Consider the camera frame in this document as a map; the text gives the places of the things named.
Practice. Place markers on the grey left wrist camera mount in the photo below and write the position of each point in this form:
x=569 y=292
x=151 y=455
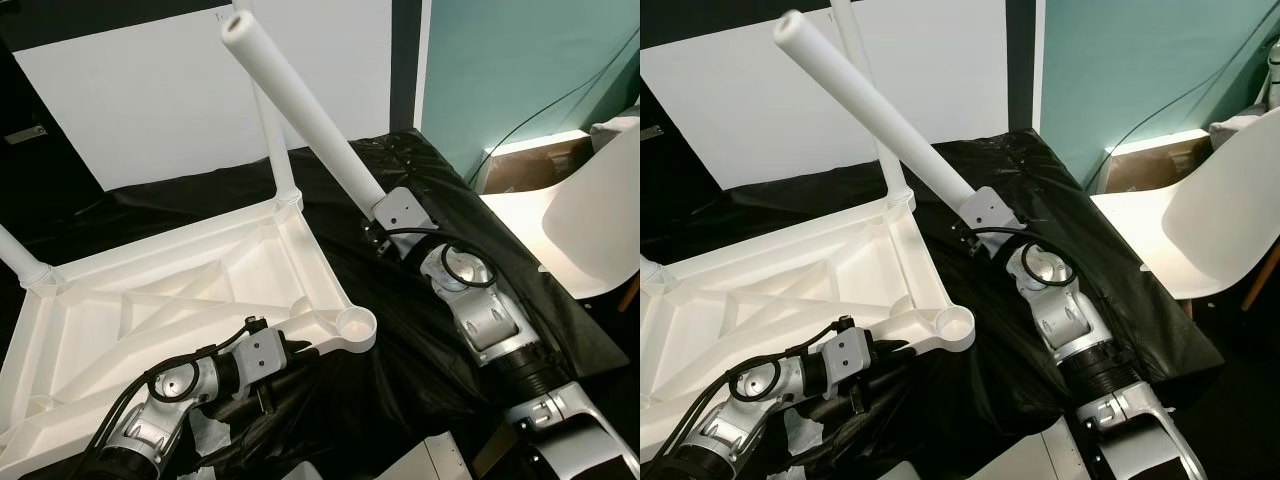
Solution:
x=265 y=355
x=853 y=355

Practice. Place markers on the white plastic table top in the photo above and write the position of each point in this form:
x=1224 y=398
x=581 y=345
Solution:
x=790 y=290
x=200 y=290

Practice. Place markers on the white plastic chair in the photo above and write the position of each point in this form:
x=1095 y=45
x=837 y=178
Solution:
x=1205 y=215
x=585 y=220

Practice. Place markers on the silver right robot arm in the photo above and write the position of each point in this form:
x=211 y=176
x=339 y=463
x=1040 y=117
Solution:
x=490 y=320
x=1080 y=320

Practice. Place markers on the white plastic table leg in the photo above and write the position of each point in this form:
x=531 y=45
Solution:
x=870 y=95
x=300 y=105
x=652 y=272
x=278 y=160
x=893 y=165
x=25 y=258

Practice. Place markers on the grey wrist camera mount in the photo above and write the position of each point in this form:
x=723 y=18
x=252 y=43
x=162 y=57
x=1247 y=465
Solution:
x=265 y=355
x=988 y=210
x=400 y=210
x=853 y=355

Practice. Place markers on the brown cardboard box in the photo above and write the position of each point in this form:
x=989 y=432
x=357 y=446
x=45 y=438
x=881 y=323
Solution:
x=530 y=165
x=1145 y=165

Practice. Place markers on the small grey wall plate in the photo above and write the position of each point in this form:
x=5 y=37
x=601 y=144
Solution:
x=649 y=132
x=26 y=135

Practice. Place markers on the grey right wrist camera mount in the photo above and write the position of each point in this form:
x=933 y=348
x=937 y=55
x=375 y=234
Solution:
x=400 y=210
x=988 y=210

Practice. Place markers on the small white bundle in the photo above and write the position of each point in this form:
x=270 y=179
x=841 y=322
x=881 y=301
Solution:
x=1245 y=128
x=615 y=130

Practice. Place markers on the white grey standing machine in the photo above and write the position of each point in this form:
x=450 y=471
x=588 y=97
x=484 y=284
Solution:
x=1273 y=72

